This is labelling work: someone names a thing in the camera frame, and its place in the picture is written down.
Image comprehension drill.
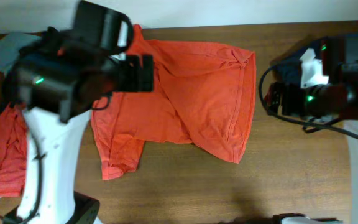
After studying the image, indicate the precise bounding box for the grey garment in pile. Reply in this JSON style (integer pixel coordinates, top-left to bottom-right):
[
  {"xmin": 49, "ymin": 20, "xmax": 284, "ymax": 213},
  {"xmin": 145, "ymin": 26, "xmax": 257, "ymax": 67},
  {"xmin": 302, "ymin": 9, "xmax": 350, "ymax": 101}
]
[{"xmin": 0, "ymin": 32, "xmax": 40, "ymax": 77}]

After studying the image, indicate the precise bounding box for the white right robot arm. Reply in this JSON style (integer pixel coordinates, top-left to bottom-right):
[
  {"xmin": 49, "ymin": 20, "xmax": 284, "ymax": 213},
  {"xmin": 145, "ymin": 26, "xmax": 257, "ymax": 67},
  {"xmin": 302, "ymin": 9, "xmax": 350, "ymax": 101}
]
[{"xmin": 259, "ymin": 33, "xmax": 358, "ymax": 223}]

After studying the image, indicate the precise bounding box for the red mesh garment in pile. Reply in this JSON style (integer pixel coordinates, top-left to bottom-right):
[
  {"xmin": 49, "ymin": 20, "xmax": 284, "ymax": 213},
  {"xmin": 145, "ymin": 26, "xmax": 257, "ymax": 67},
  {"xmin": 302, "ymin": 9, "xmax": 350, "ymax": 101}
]
[{"xmin": 0, "ymin": 106, "xmax": 27, "ymax": 197}]

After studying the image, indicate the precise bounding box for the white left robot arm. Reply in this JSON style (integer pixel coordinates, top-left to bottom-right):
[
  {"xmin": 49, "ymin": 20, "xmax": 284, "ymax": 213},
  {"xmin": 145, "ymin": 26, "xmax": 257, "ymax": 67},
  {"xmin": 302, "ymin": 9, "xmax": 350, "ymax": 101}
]
[{"xmin": 2, "ymin": 26, "xmax": 153, "ymax": 223}]

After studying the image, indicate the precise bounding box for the folded navy blue garment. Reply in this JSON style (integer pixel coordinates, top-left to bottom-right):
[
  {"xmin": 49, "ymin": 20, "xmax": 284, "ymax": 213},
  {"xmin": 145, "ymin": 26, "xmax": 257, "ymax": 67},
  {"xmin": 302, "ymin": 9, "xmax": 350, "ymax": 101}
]
[{"xmin": 270, "ymin": 36, "xmax": 327, "ymax": 86}]

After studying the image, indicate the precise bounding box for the red t-shirt with white print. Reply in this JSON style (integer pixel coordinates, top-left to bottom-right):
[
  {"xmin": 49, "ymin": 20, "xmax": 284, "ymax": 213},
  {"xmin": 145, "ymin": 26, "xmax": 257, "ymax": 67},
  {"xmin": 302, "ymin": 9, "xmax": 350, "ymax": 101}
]
[{"xmin": 91, "ymin": 25, "xmax": 257, "ymax": 180}]

